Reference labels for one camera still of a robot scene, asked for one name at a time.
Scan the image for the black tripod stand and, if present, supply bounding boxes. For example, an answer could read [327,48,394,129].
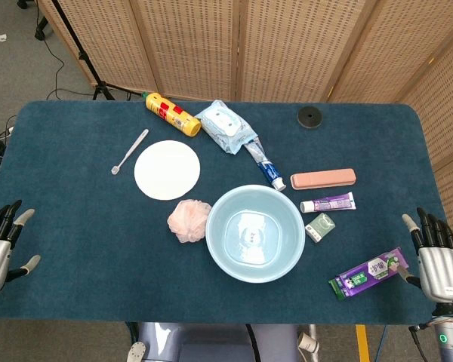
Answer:
[51,0,144,101]

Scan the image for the pink toothbrush case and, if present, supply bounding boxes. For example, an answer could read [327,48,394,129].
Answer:
[289,167,357,191]

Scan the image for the yellow bottle with red label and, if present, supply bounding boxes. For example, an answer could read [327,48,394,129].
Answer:
[142,91,202,137]

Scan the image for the grey robot torso base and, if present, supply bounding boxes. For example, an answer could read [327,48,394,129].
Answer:
[126,321,301,362]

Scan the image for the light blue wet wipes pack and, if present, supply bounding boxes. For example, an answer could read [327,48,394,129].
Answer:
[194,99,258,155]

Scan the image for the pink bath sponge loofah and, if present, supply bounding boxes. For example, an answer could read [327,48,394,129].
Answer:
[167,198,212,244]

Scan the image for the light blue plastic basin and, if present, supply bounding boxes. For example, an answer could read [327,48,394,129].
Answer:
[205,184,307,284]

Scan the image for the white toothbrush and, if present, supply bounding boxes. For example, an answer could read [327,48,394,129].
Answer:
[110,128,150,176]

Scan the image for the small purple tube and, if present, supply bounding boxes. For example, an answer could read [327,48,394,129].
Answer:
[300,192,357,214]

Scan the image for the purple toothpaste box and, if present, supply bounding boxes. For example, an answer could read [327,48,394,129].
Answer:
[328,247,411,301]

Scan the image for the dark blue table mat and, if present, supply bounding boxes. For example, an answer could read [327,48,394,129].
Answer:
[0,100,448,325]

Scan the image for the green soap box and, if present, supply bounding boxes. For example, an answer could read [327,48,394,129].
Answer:
[304,213,337,244]

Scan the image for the black round disc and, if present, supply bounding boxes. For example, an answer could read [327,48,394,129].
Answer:
[297,106,323,128]

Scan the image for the white round paper plate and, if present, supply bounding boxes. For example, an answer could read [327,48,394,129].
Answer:
[133,140,202,201]

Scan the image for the woven wicker folding screen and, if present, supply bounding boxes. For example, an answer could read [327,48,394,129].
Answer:
[37,0,453,265]

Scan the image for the blue white toothpaste tube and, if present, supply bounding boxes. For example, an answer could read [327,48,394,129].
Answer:
[243,138,287,192]

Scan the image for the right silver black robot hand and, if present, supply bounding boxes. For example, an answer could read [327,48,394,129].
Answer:
[397,207,453,304]

